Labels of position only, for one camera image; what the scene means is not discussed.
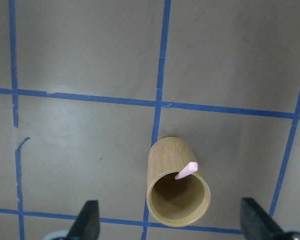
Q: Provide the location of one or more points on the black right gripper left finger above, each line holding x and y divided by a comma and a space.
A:
87, 224

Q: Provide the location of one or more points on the bamboo cylinder holder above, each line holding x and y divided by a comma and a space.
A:
175, 202

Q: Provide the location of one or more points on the pink chopstick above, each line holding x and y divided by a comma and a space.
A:
189, 169

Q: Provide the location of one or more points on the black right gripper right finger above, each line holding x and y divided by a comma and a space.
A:
256, 224

